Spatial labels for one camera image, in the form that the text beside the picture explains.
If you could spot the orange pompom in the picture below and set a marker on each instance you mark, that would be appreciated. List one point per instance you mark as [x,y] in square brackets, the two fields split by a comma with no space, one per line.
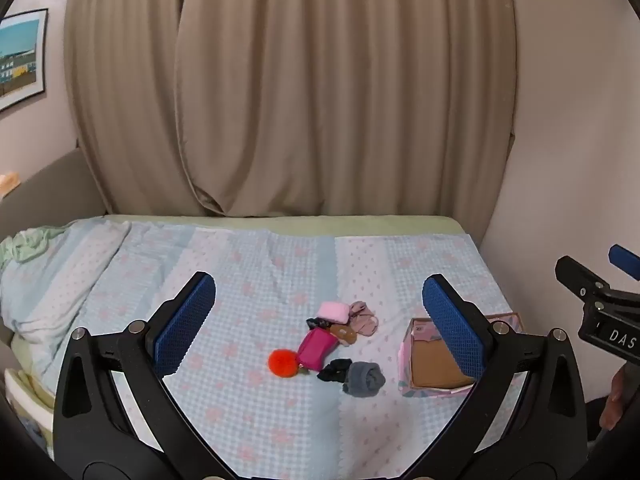
[282,362]

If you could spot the framed wall poster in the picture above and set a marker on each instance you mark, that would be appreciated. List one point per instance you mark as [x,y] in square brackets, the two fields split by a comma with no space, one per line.
[21,57]

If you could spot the pink cardboard box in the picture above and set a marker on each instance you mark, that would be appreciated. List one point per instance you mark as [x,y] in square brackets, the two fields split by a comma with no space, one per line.
[432,367]

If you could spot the orange object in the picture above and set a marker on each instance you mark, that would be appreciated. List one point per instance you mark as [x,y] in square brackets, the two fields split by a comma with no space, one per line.
[7,183]

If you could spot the magenta pouch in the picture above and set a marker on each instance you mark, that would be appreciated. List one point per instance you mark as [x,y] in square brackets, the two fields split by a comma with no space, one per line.
[316,348]

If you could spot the beige curtain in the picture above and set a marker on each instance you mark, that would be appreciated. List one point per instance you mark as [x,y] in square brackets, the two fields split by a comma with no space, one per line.
[295,85]

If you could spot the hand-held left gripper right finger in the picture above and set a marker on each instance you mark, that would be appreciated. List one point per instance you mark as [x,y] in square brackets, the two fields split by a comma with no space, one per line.
[452,327]

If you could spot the black lace cloth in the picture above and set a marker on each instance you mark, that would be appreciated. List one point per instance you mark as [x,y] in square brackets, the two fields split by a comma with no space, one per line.
[316,322]

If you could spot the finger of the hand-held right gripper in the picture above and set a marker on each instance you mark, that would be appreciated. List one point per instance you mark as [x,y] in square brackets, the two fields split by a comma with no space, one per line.
[575,274]
[626,261]

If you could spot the mauve pink sock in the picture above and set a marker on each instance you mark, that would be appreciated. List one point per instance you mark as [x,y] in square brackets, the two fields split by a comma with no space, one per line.
[363,317]

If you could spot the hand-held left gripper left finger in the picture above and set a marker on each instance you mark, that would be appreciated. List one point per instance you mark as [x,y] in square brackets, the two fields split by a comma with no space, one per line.
[185,325]

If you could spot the light green bed sheet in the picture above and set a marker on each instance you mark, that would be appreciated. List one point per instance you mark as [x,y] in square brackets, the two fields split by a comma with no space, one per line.
[300,223]

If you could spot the light pink cloth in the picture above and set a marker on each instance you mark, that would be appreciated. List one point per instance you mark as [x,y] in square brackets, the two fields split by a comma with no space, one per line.
[334,312]

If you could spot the crumpled light green cloth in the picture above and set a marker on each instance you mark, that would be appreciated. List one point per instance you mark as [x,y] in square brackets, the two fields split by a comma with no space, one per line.
[22,246]

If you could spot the brown sock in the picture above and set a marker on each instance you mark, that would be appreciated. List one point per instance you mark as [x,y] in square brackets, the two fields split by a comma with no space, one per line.
[345,333]

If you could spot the grey sock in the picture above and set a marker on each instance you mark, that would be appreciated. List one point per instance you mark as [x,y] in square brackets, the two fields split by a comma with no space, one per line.
[364,379]

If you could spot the person's right hand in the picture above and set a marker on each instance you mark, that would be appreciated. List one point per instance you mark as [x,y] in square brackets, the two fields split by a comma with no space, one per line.
[616,395]

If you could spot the black sock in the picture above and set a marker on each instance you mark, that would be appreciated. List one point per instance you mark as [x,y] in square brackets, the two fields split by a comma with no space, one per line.
[334,370]

